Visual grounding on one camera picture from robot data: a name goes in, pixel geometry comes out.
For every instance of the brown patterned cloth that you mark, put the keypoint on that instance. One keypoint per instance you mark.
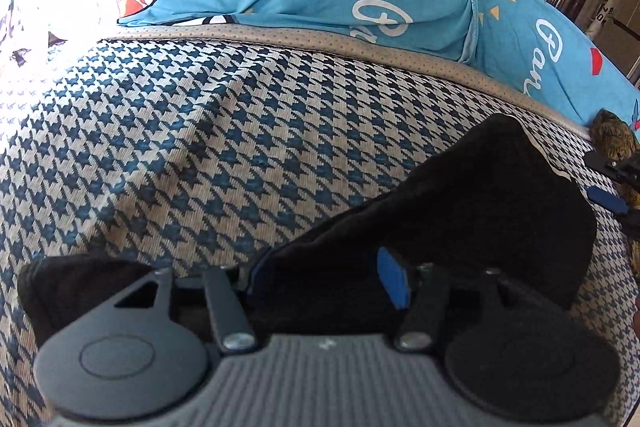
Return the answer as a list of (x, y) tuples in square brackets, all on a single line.
[(612, 134)]

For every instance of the white printed cylinder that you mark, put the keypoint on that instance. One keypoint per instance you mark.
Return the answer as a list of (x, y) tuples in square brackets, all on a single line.
[(602, 14)]

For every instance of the houndstooth mat with beige border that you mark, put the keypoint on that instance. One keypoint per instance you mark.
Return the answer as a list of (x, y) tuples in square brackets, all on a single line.
[(175, 132)]

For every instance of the black t-shirt with red print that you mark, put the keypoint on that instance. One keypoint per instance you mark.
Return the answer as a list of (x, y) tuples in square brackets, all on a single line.
[(475, 207)]

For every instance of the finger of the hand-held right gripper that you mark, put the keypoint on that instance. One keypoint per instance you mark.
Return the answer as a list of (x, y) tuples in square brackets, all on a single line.
[(620, 169), (607, 199)]

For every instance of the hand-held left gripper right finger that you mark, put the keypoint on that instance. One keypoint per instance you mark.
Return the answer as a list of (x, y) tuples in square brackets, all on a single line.
[(392, 277)]

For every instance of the white printed bed sheet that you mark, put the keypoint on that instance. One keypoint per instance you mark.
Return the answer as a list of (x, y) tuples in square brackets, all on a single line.
[(25, 27)]

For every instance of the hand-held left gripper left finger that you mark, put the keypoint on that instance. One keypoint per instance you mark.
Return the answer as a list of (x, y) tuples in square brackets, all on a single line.
[(225, 302)]

